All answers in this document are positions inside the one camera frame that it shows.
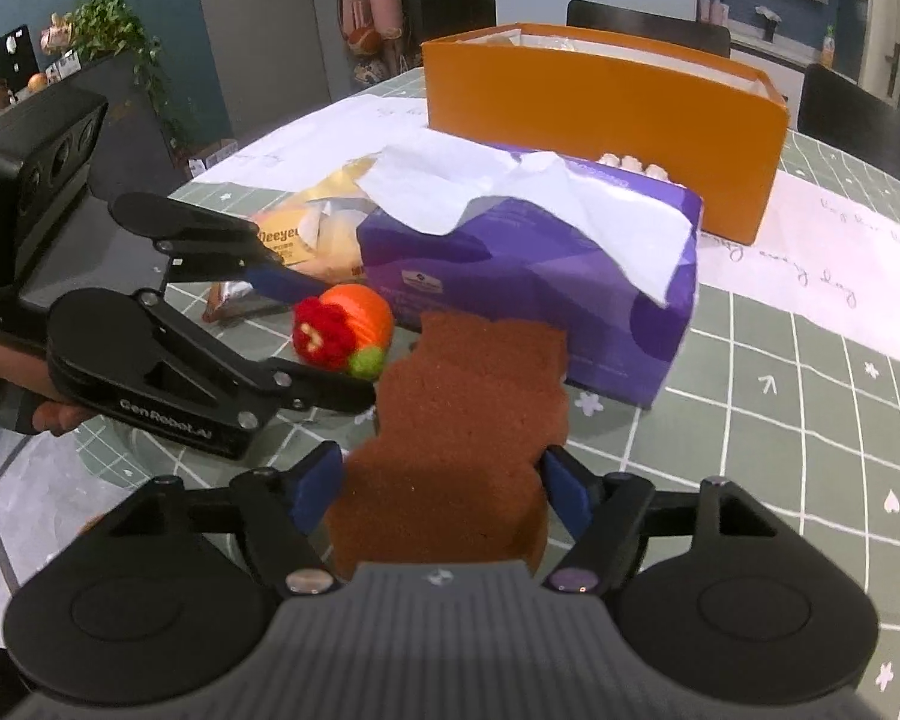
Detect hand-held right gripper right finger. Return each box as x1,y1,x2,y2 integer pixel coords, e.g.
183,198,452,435
540,445,796,594

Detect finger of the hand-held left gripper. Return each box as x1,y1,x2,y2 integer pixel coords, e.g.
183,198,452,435
139,289,380,430
111,192,325,302

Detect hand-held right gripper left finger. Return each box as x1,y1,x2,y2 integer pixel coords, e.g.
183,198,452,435
82,440,346,597

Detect yellow snack packet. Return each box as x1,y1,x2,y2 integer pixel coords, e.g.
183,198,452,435
204,165,383,324

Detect orange knitted toy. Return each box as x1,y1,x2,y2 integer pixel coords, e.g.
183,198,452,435
291,283,395,380

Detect brown bear-shaped sponge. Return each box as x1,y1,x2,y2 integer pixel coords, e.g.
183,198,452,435
322,311,572,579

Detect pink white knitted doll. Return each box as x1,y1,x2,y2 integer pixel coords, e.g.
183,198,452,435
596,152,673,183

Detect orange cardboard box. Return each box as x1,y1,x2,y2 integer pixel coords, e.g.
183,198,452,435
420,22,791,248

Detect person's left hand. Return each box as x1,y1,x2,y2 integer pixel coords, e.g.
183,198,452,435
0,326,97,440

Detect green potted plant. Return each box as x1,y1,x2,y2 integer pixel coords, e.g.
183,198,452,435
66,0,197,160

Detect purple tissue box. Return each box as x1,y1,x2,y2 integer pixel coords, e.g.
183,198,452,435
356,142,705,410

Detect hanging pink bags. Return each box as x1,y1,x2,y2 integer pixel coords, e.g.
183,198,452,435
336,0,407,89

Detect dark tall cabinet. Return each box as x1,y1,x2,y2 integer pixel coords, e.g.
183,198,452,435
400,0,497,77

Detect white paper sheet with writing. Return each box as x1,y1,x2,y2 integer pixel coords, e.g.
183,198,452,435
187,94,900,377

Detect black chair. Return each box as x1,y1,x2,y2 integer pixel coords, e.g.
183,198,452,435
566,0,733,59
795,63,900,205

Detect white vanity cabinet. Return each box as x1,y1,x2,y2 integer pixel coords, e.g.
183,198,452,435
727,34,812,130

